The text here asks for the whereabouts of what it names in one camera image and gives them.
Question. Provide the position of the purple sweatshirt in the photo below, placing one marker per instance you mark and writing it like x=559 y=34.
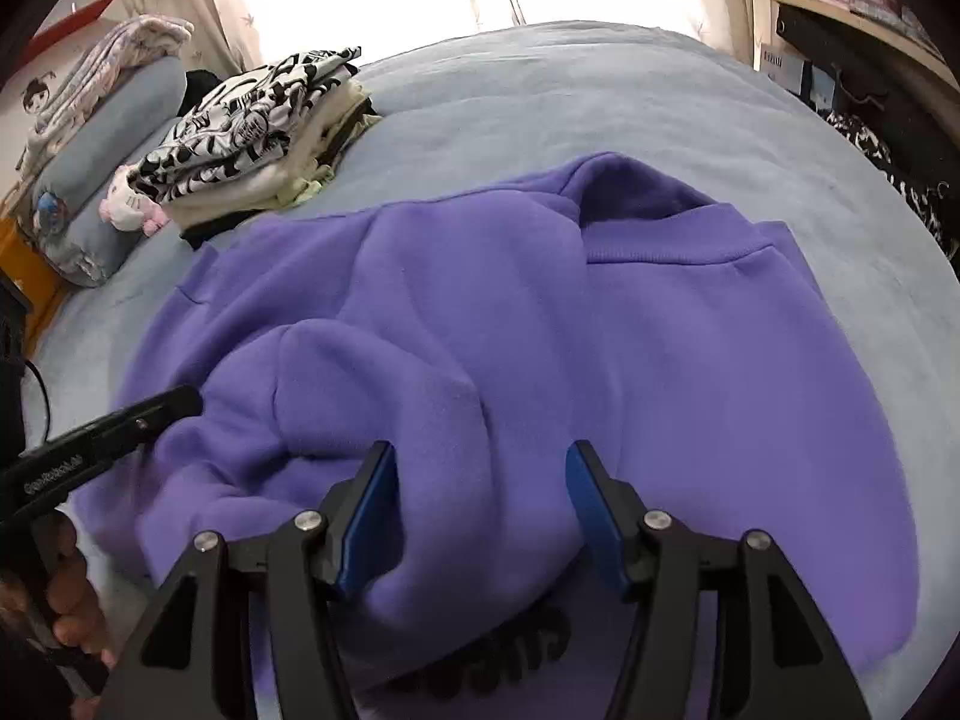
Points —
x=600 y=360

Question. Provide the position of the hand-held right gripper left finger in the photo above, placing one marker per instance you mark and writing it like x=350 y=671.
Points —
x=367 y=517

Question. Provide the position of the black folded garment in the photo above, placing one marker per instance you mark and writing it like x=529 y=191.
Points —
x=206 y=229

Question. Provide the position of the cartoon wall sticker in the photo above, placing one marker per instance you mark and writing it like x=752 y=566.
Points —
x=36 y=94

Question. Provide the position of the black white patterned cloth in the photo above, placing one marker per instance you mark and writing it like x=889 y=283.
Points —
x=900 y=180

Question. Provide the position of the white pink plush toy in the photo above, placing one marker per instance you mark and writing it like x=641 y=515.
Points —
x=127 y=202

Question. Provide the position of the pale green folded garment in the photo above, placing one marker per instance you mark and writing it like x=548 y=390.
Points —
x=315 y=184

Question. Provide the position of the grey-blue bed blanket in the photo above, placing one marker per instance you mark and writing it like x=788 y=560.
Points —
x=600 y=90

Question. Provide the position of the wooden shelf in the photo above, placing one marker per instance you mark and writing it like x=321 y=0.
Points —
x=847 y=15

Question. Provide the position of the pile of folded clothes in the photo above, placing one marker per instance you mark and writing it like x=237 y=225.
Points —
x=247 y=191

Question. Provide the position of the floral fleece blanket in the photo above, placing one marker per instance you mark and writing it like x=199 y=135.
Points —
x=127 y=41

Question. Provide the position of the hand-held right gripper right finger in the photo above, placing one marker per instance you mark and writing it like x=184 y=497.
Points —
x=592 y=517

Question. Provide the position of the grey-blue bolster pillow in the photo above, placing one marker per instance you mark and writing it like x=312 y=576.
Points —
x=97 y=135

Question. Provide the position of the black storage box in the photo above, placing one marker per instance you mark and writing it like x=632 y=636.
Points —
x=825 y=45

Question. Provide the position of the stack of folded clothes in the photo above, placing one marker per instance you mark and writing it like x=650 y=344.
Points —
x=225 y=127

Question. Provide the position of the orange wooden headboard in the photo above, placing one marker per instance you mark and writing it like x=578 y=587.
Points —
x=22 y=240

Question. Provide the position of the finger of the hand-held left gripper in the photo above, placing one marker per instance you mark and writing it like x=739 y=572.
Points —
x=176 y=401

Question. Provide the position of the red wall decoration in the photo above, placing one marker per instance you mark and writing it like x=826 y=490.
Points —
x=67 y=22

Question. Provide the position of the person's left hand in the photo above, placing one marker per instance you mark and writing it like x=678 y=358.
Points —
x=75 y=592

